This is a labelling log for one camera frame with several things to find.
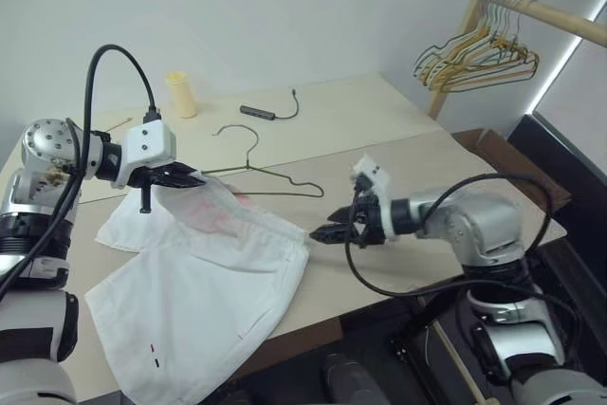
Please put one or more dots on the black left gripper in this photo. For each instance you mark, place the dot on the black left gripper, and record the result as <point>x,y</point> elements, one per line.
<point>159,177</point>

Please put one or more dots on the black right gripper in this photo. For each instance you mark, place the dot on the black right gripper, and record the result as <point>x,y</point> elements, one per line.
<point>367,220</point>

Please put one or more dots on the white shorts garment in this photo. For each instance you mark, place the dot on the white shorts garment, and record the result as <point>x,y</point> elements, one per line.
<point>189,281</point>

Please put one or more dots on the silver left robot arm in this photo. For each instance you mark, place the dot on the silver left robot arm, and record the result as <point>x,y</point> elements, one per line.
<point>45,139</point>

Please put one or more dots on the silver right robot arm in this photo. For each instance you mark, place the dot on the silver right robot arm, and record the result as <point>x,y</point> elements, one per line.
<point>483,220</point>

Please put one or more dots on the cream cylindrical cup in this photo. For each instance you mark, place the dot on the cream cylindrical cup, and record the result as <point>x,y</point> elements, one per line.
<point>182,97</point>

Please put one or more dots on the thin wooden stick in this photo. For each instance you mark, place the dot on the thin wooden stick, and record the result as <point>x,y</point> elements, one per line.
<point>119,123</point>

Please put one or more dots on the dark grey USB hub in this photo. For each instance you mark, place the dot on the dark grey USB hub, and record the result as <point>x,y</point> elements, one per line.
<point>256,111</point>

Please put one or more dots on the brown cardboard sheet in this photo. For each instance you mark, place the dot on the brown cardboard sheet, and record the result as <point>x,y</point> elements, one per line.
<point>427,177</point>

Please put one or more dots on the dark rounded shape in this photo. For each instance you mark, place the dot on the dark rounded shape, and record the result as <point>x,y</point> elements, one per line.
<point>351,381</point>

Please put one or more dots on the long wooden dowel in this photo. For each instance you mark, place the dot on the long wooden dowel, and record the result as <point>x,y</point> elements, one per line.
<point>462,364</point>

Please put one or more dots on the bunch of hanging hangers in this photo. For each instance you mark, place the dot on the bunch of hanging hangers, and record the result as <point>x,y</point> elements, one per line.
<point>455,74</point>

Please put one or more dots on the black flat panel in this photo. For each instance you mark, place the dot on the black flat panel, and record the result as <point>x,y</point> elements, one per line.
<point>569,172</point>

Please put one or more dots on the white light strip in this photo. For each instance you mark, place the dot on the white light strip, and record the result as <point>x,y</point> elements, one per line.
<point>564,59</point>

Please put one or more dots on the wooden garment rack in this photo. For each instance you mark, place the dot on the wooden garment rack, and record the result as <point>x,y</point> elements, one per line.
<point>545,13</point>

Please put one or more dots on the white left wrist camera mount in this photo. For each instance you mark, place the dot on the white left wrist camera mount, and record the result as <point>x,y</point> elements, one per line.
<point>147,141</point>

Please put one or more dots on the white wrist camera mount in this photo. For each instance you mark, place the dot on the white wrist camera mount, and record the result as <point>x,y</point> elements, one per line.
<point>377,175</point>
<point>147,141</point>

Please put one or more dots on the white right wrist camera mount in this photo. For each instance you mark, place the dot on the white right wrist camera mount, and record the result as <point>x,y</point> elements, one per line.
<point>377,175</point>

